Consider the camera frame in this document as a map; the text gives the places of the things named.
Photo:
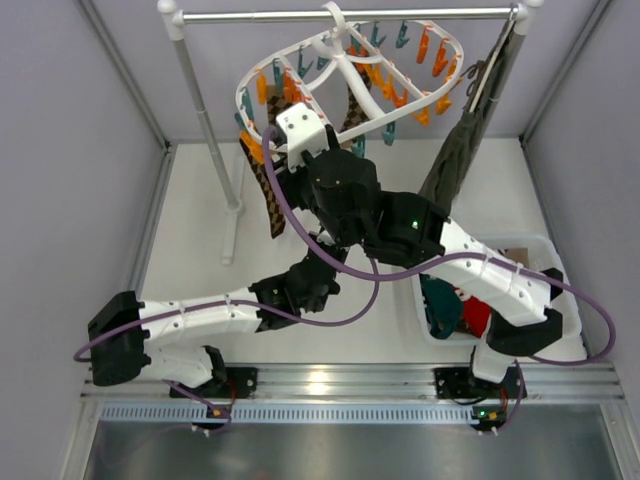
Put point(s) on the white round clip hanger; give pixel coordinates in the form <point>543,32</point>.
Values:
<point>344,50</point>

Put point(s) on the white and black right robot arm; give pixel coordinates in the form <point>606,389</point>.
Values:
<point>405,230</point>

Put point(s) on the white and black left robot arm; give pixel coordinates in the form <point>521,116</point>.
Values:
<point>170,340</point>

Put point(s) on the white and steel clothes rack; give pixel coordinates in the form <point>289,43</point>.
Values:
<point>176,20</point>

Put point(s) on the teal green sock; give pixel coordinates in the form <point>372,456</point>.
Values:
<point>443,307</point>

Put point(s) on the red santa sock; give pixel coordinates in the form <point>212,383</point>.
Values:
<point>476,314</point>

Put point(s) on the white plastic laundry basket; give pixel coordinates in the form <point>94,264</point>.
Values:
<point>542,256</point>

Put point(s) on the olive green hanging garment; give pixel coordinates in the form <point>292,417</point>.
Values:
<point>444,180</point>

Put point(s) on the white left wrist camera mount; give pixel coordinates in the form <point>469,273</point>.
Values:
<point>304,131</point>

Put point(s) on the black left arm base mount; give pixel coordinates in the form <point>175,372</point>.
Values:
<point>236,383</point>

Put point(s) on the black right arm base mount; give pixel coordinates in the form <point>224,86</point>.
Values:
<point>458,384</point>

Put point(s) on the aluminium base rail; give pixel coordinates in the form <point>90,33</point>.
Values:
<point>595,383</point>

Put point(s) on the grey slotted cable duct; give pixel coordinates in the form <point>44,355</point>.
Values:
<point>444,414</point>

